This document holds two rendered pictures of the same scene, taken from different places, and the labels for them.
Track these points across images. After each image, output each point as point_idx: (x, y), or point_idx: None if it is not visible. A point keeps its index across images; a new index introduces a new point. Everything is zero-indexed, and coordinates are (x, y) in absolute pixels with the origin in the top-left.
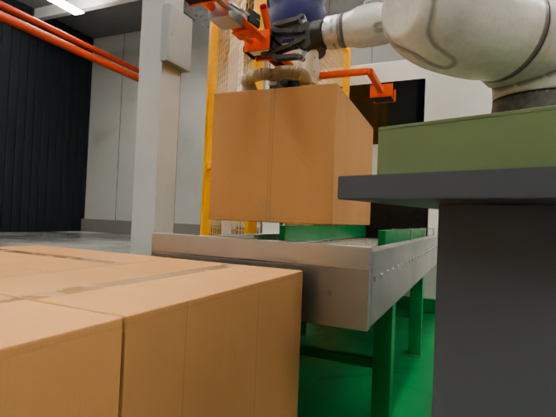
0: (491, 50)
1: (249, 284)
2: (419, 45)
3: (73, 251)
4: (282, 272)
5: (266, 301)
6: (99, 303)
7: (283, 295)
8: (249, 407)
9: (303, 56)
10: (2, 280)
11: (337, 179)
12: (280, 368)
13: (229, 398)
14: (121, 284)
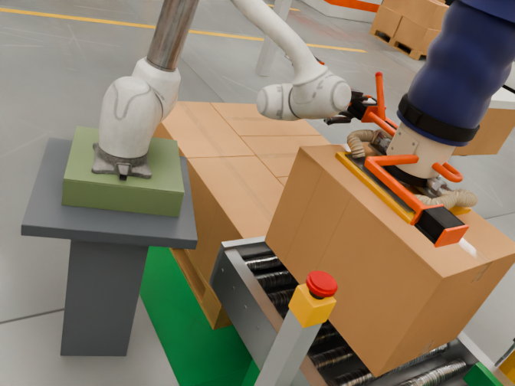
0: None
1: (215, 197)
2: None
3: None
4: (241, 227)
5: (219, 216)
6: (205, 161)
7: (228, 229)
8: (204, 242)
9: (324, 120)
10: (255, 162)
11: (280, 218)
12: None
13: (199, 224)
14: (234, 175)
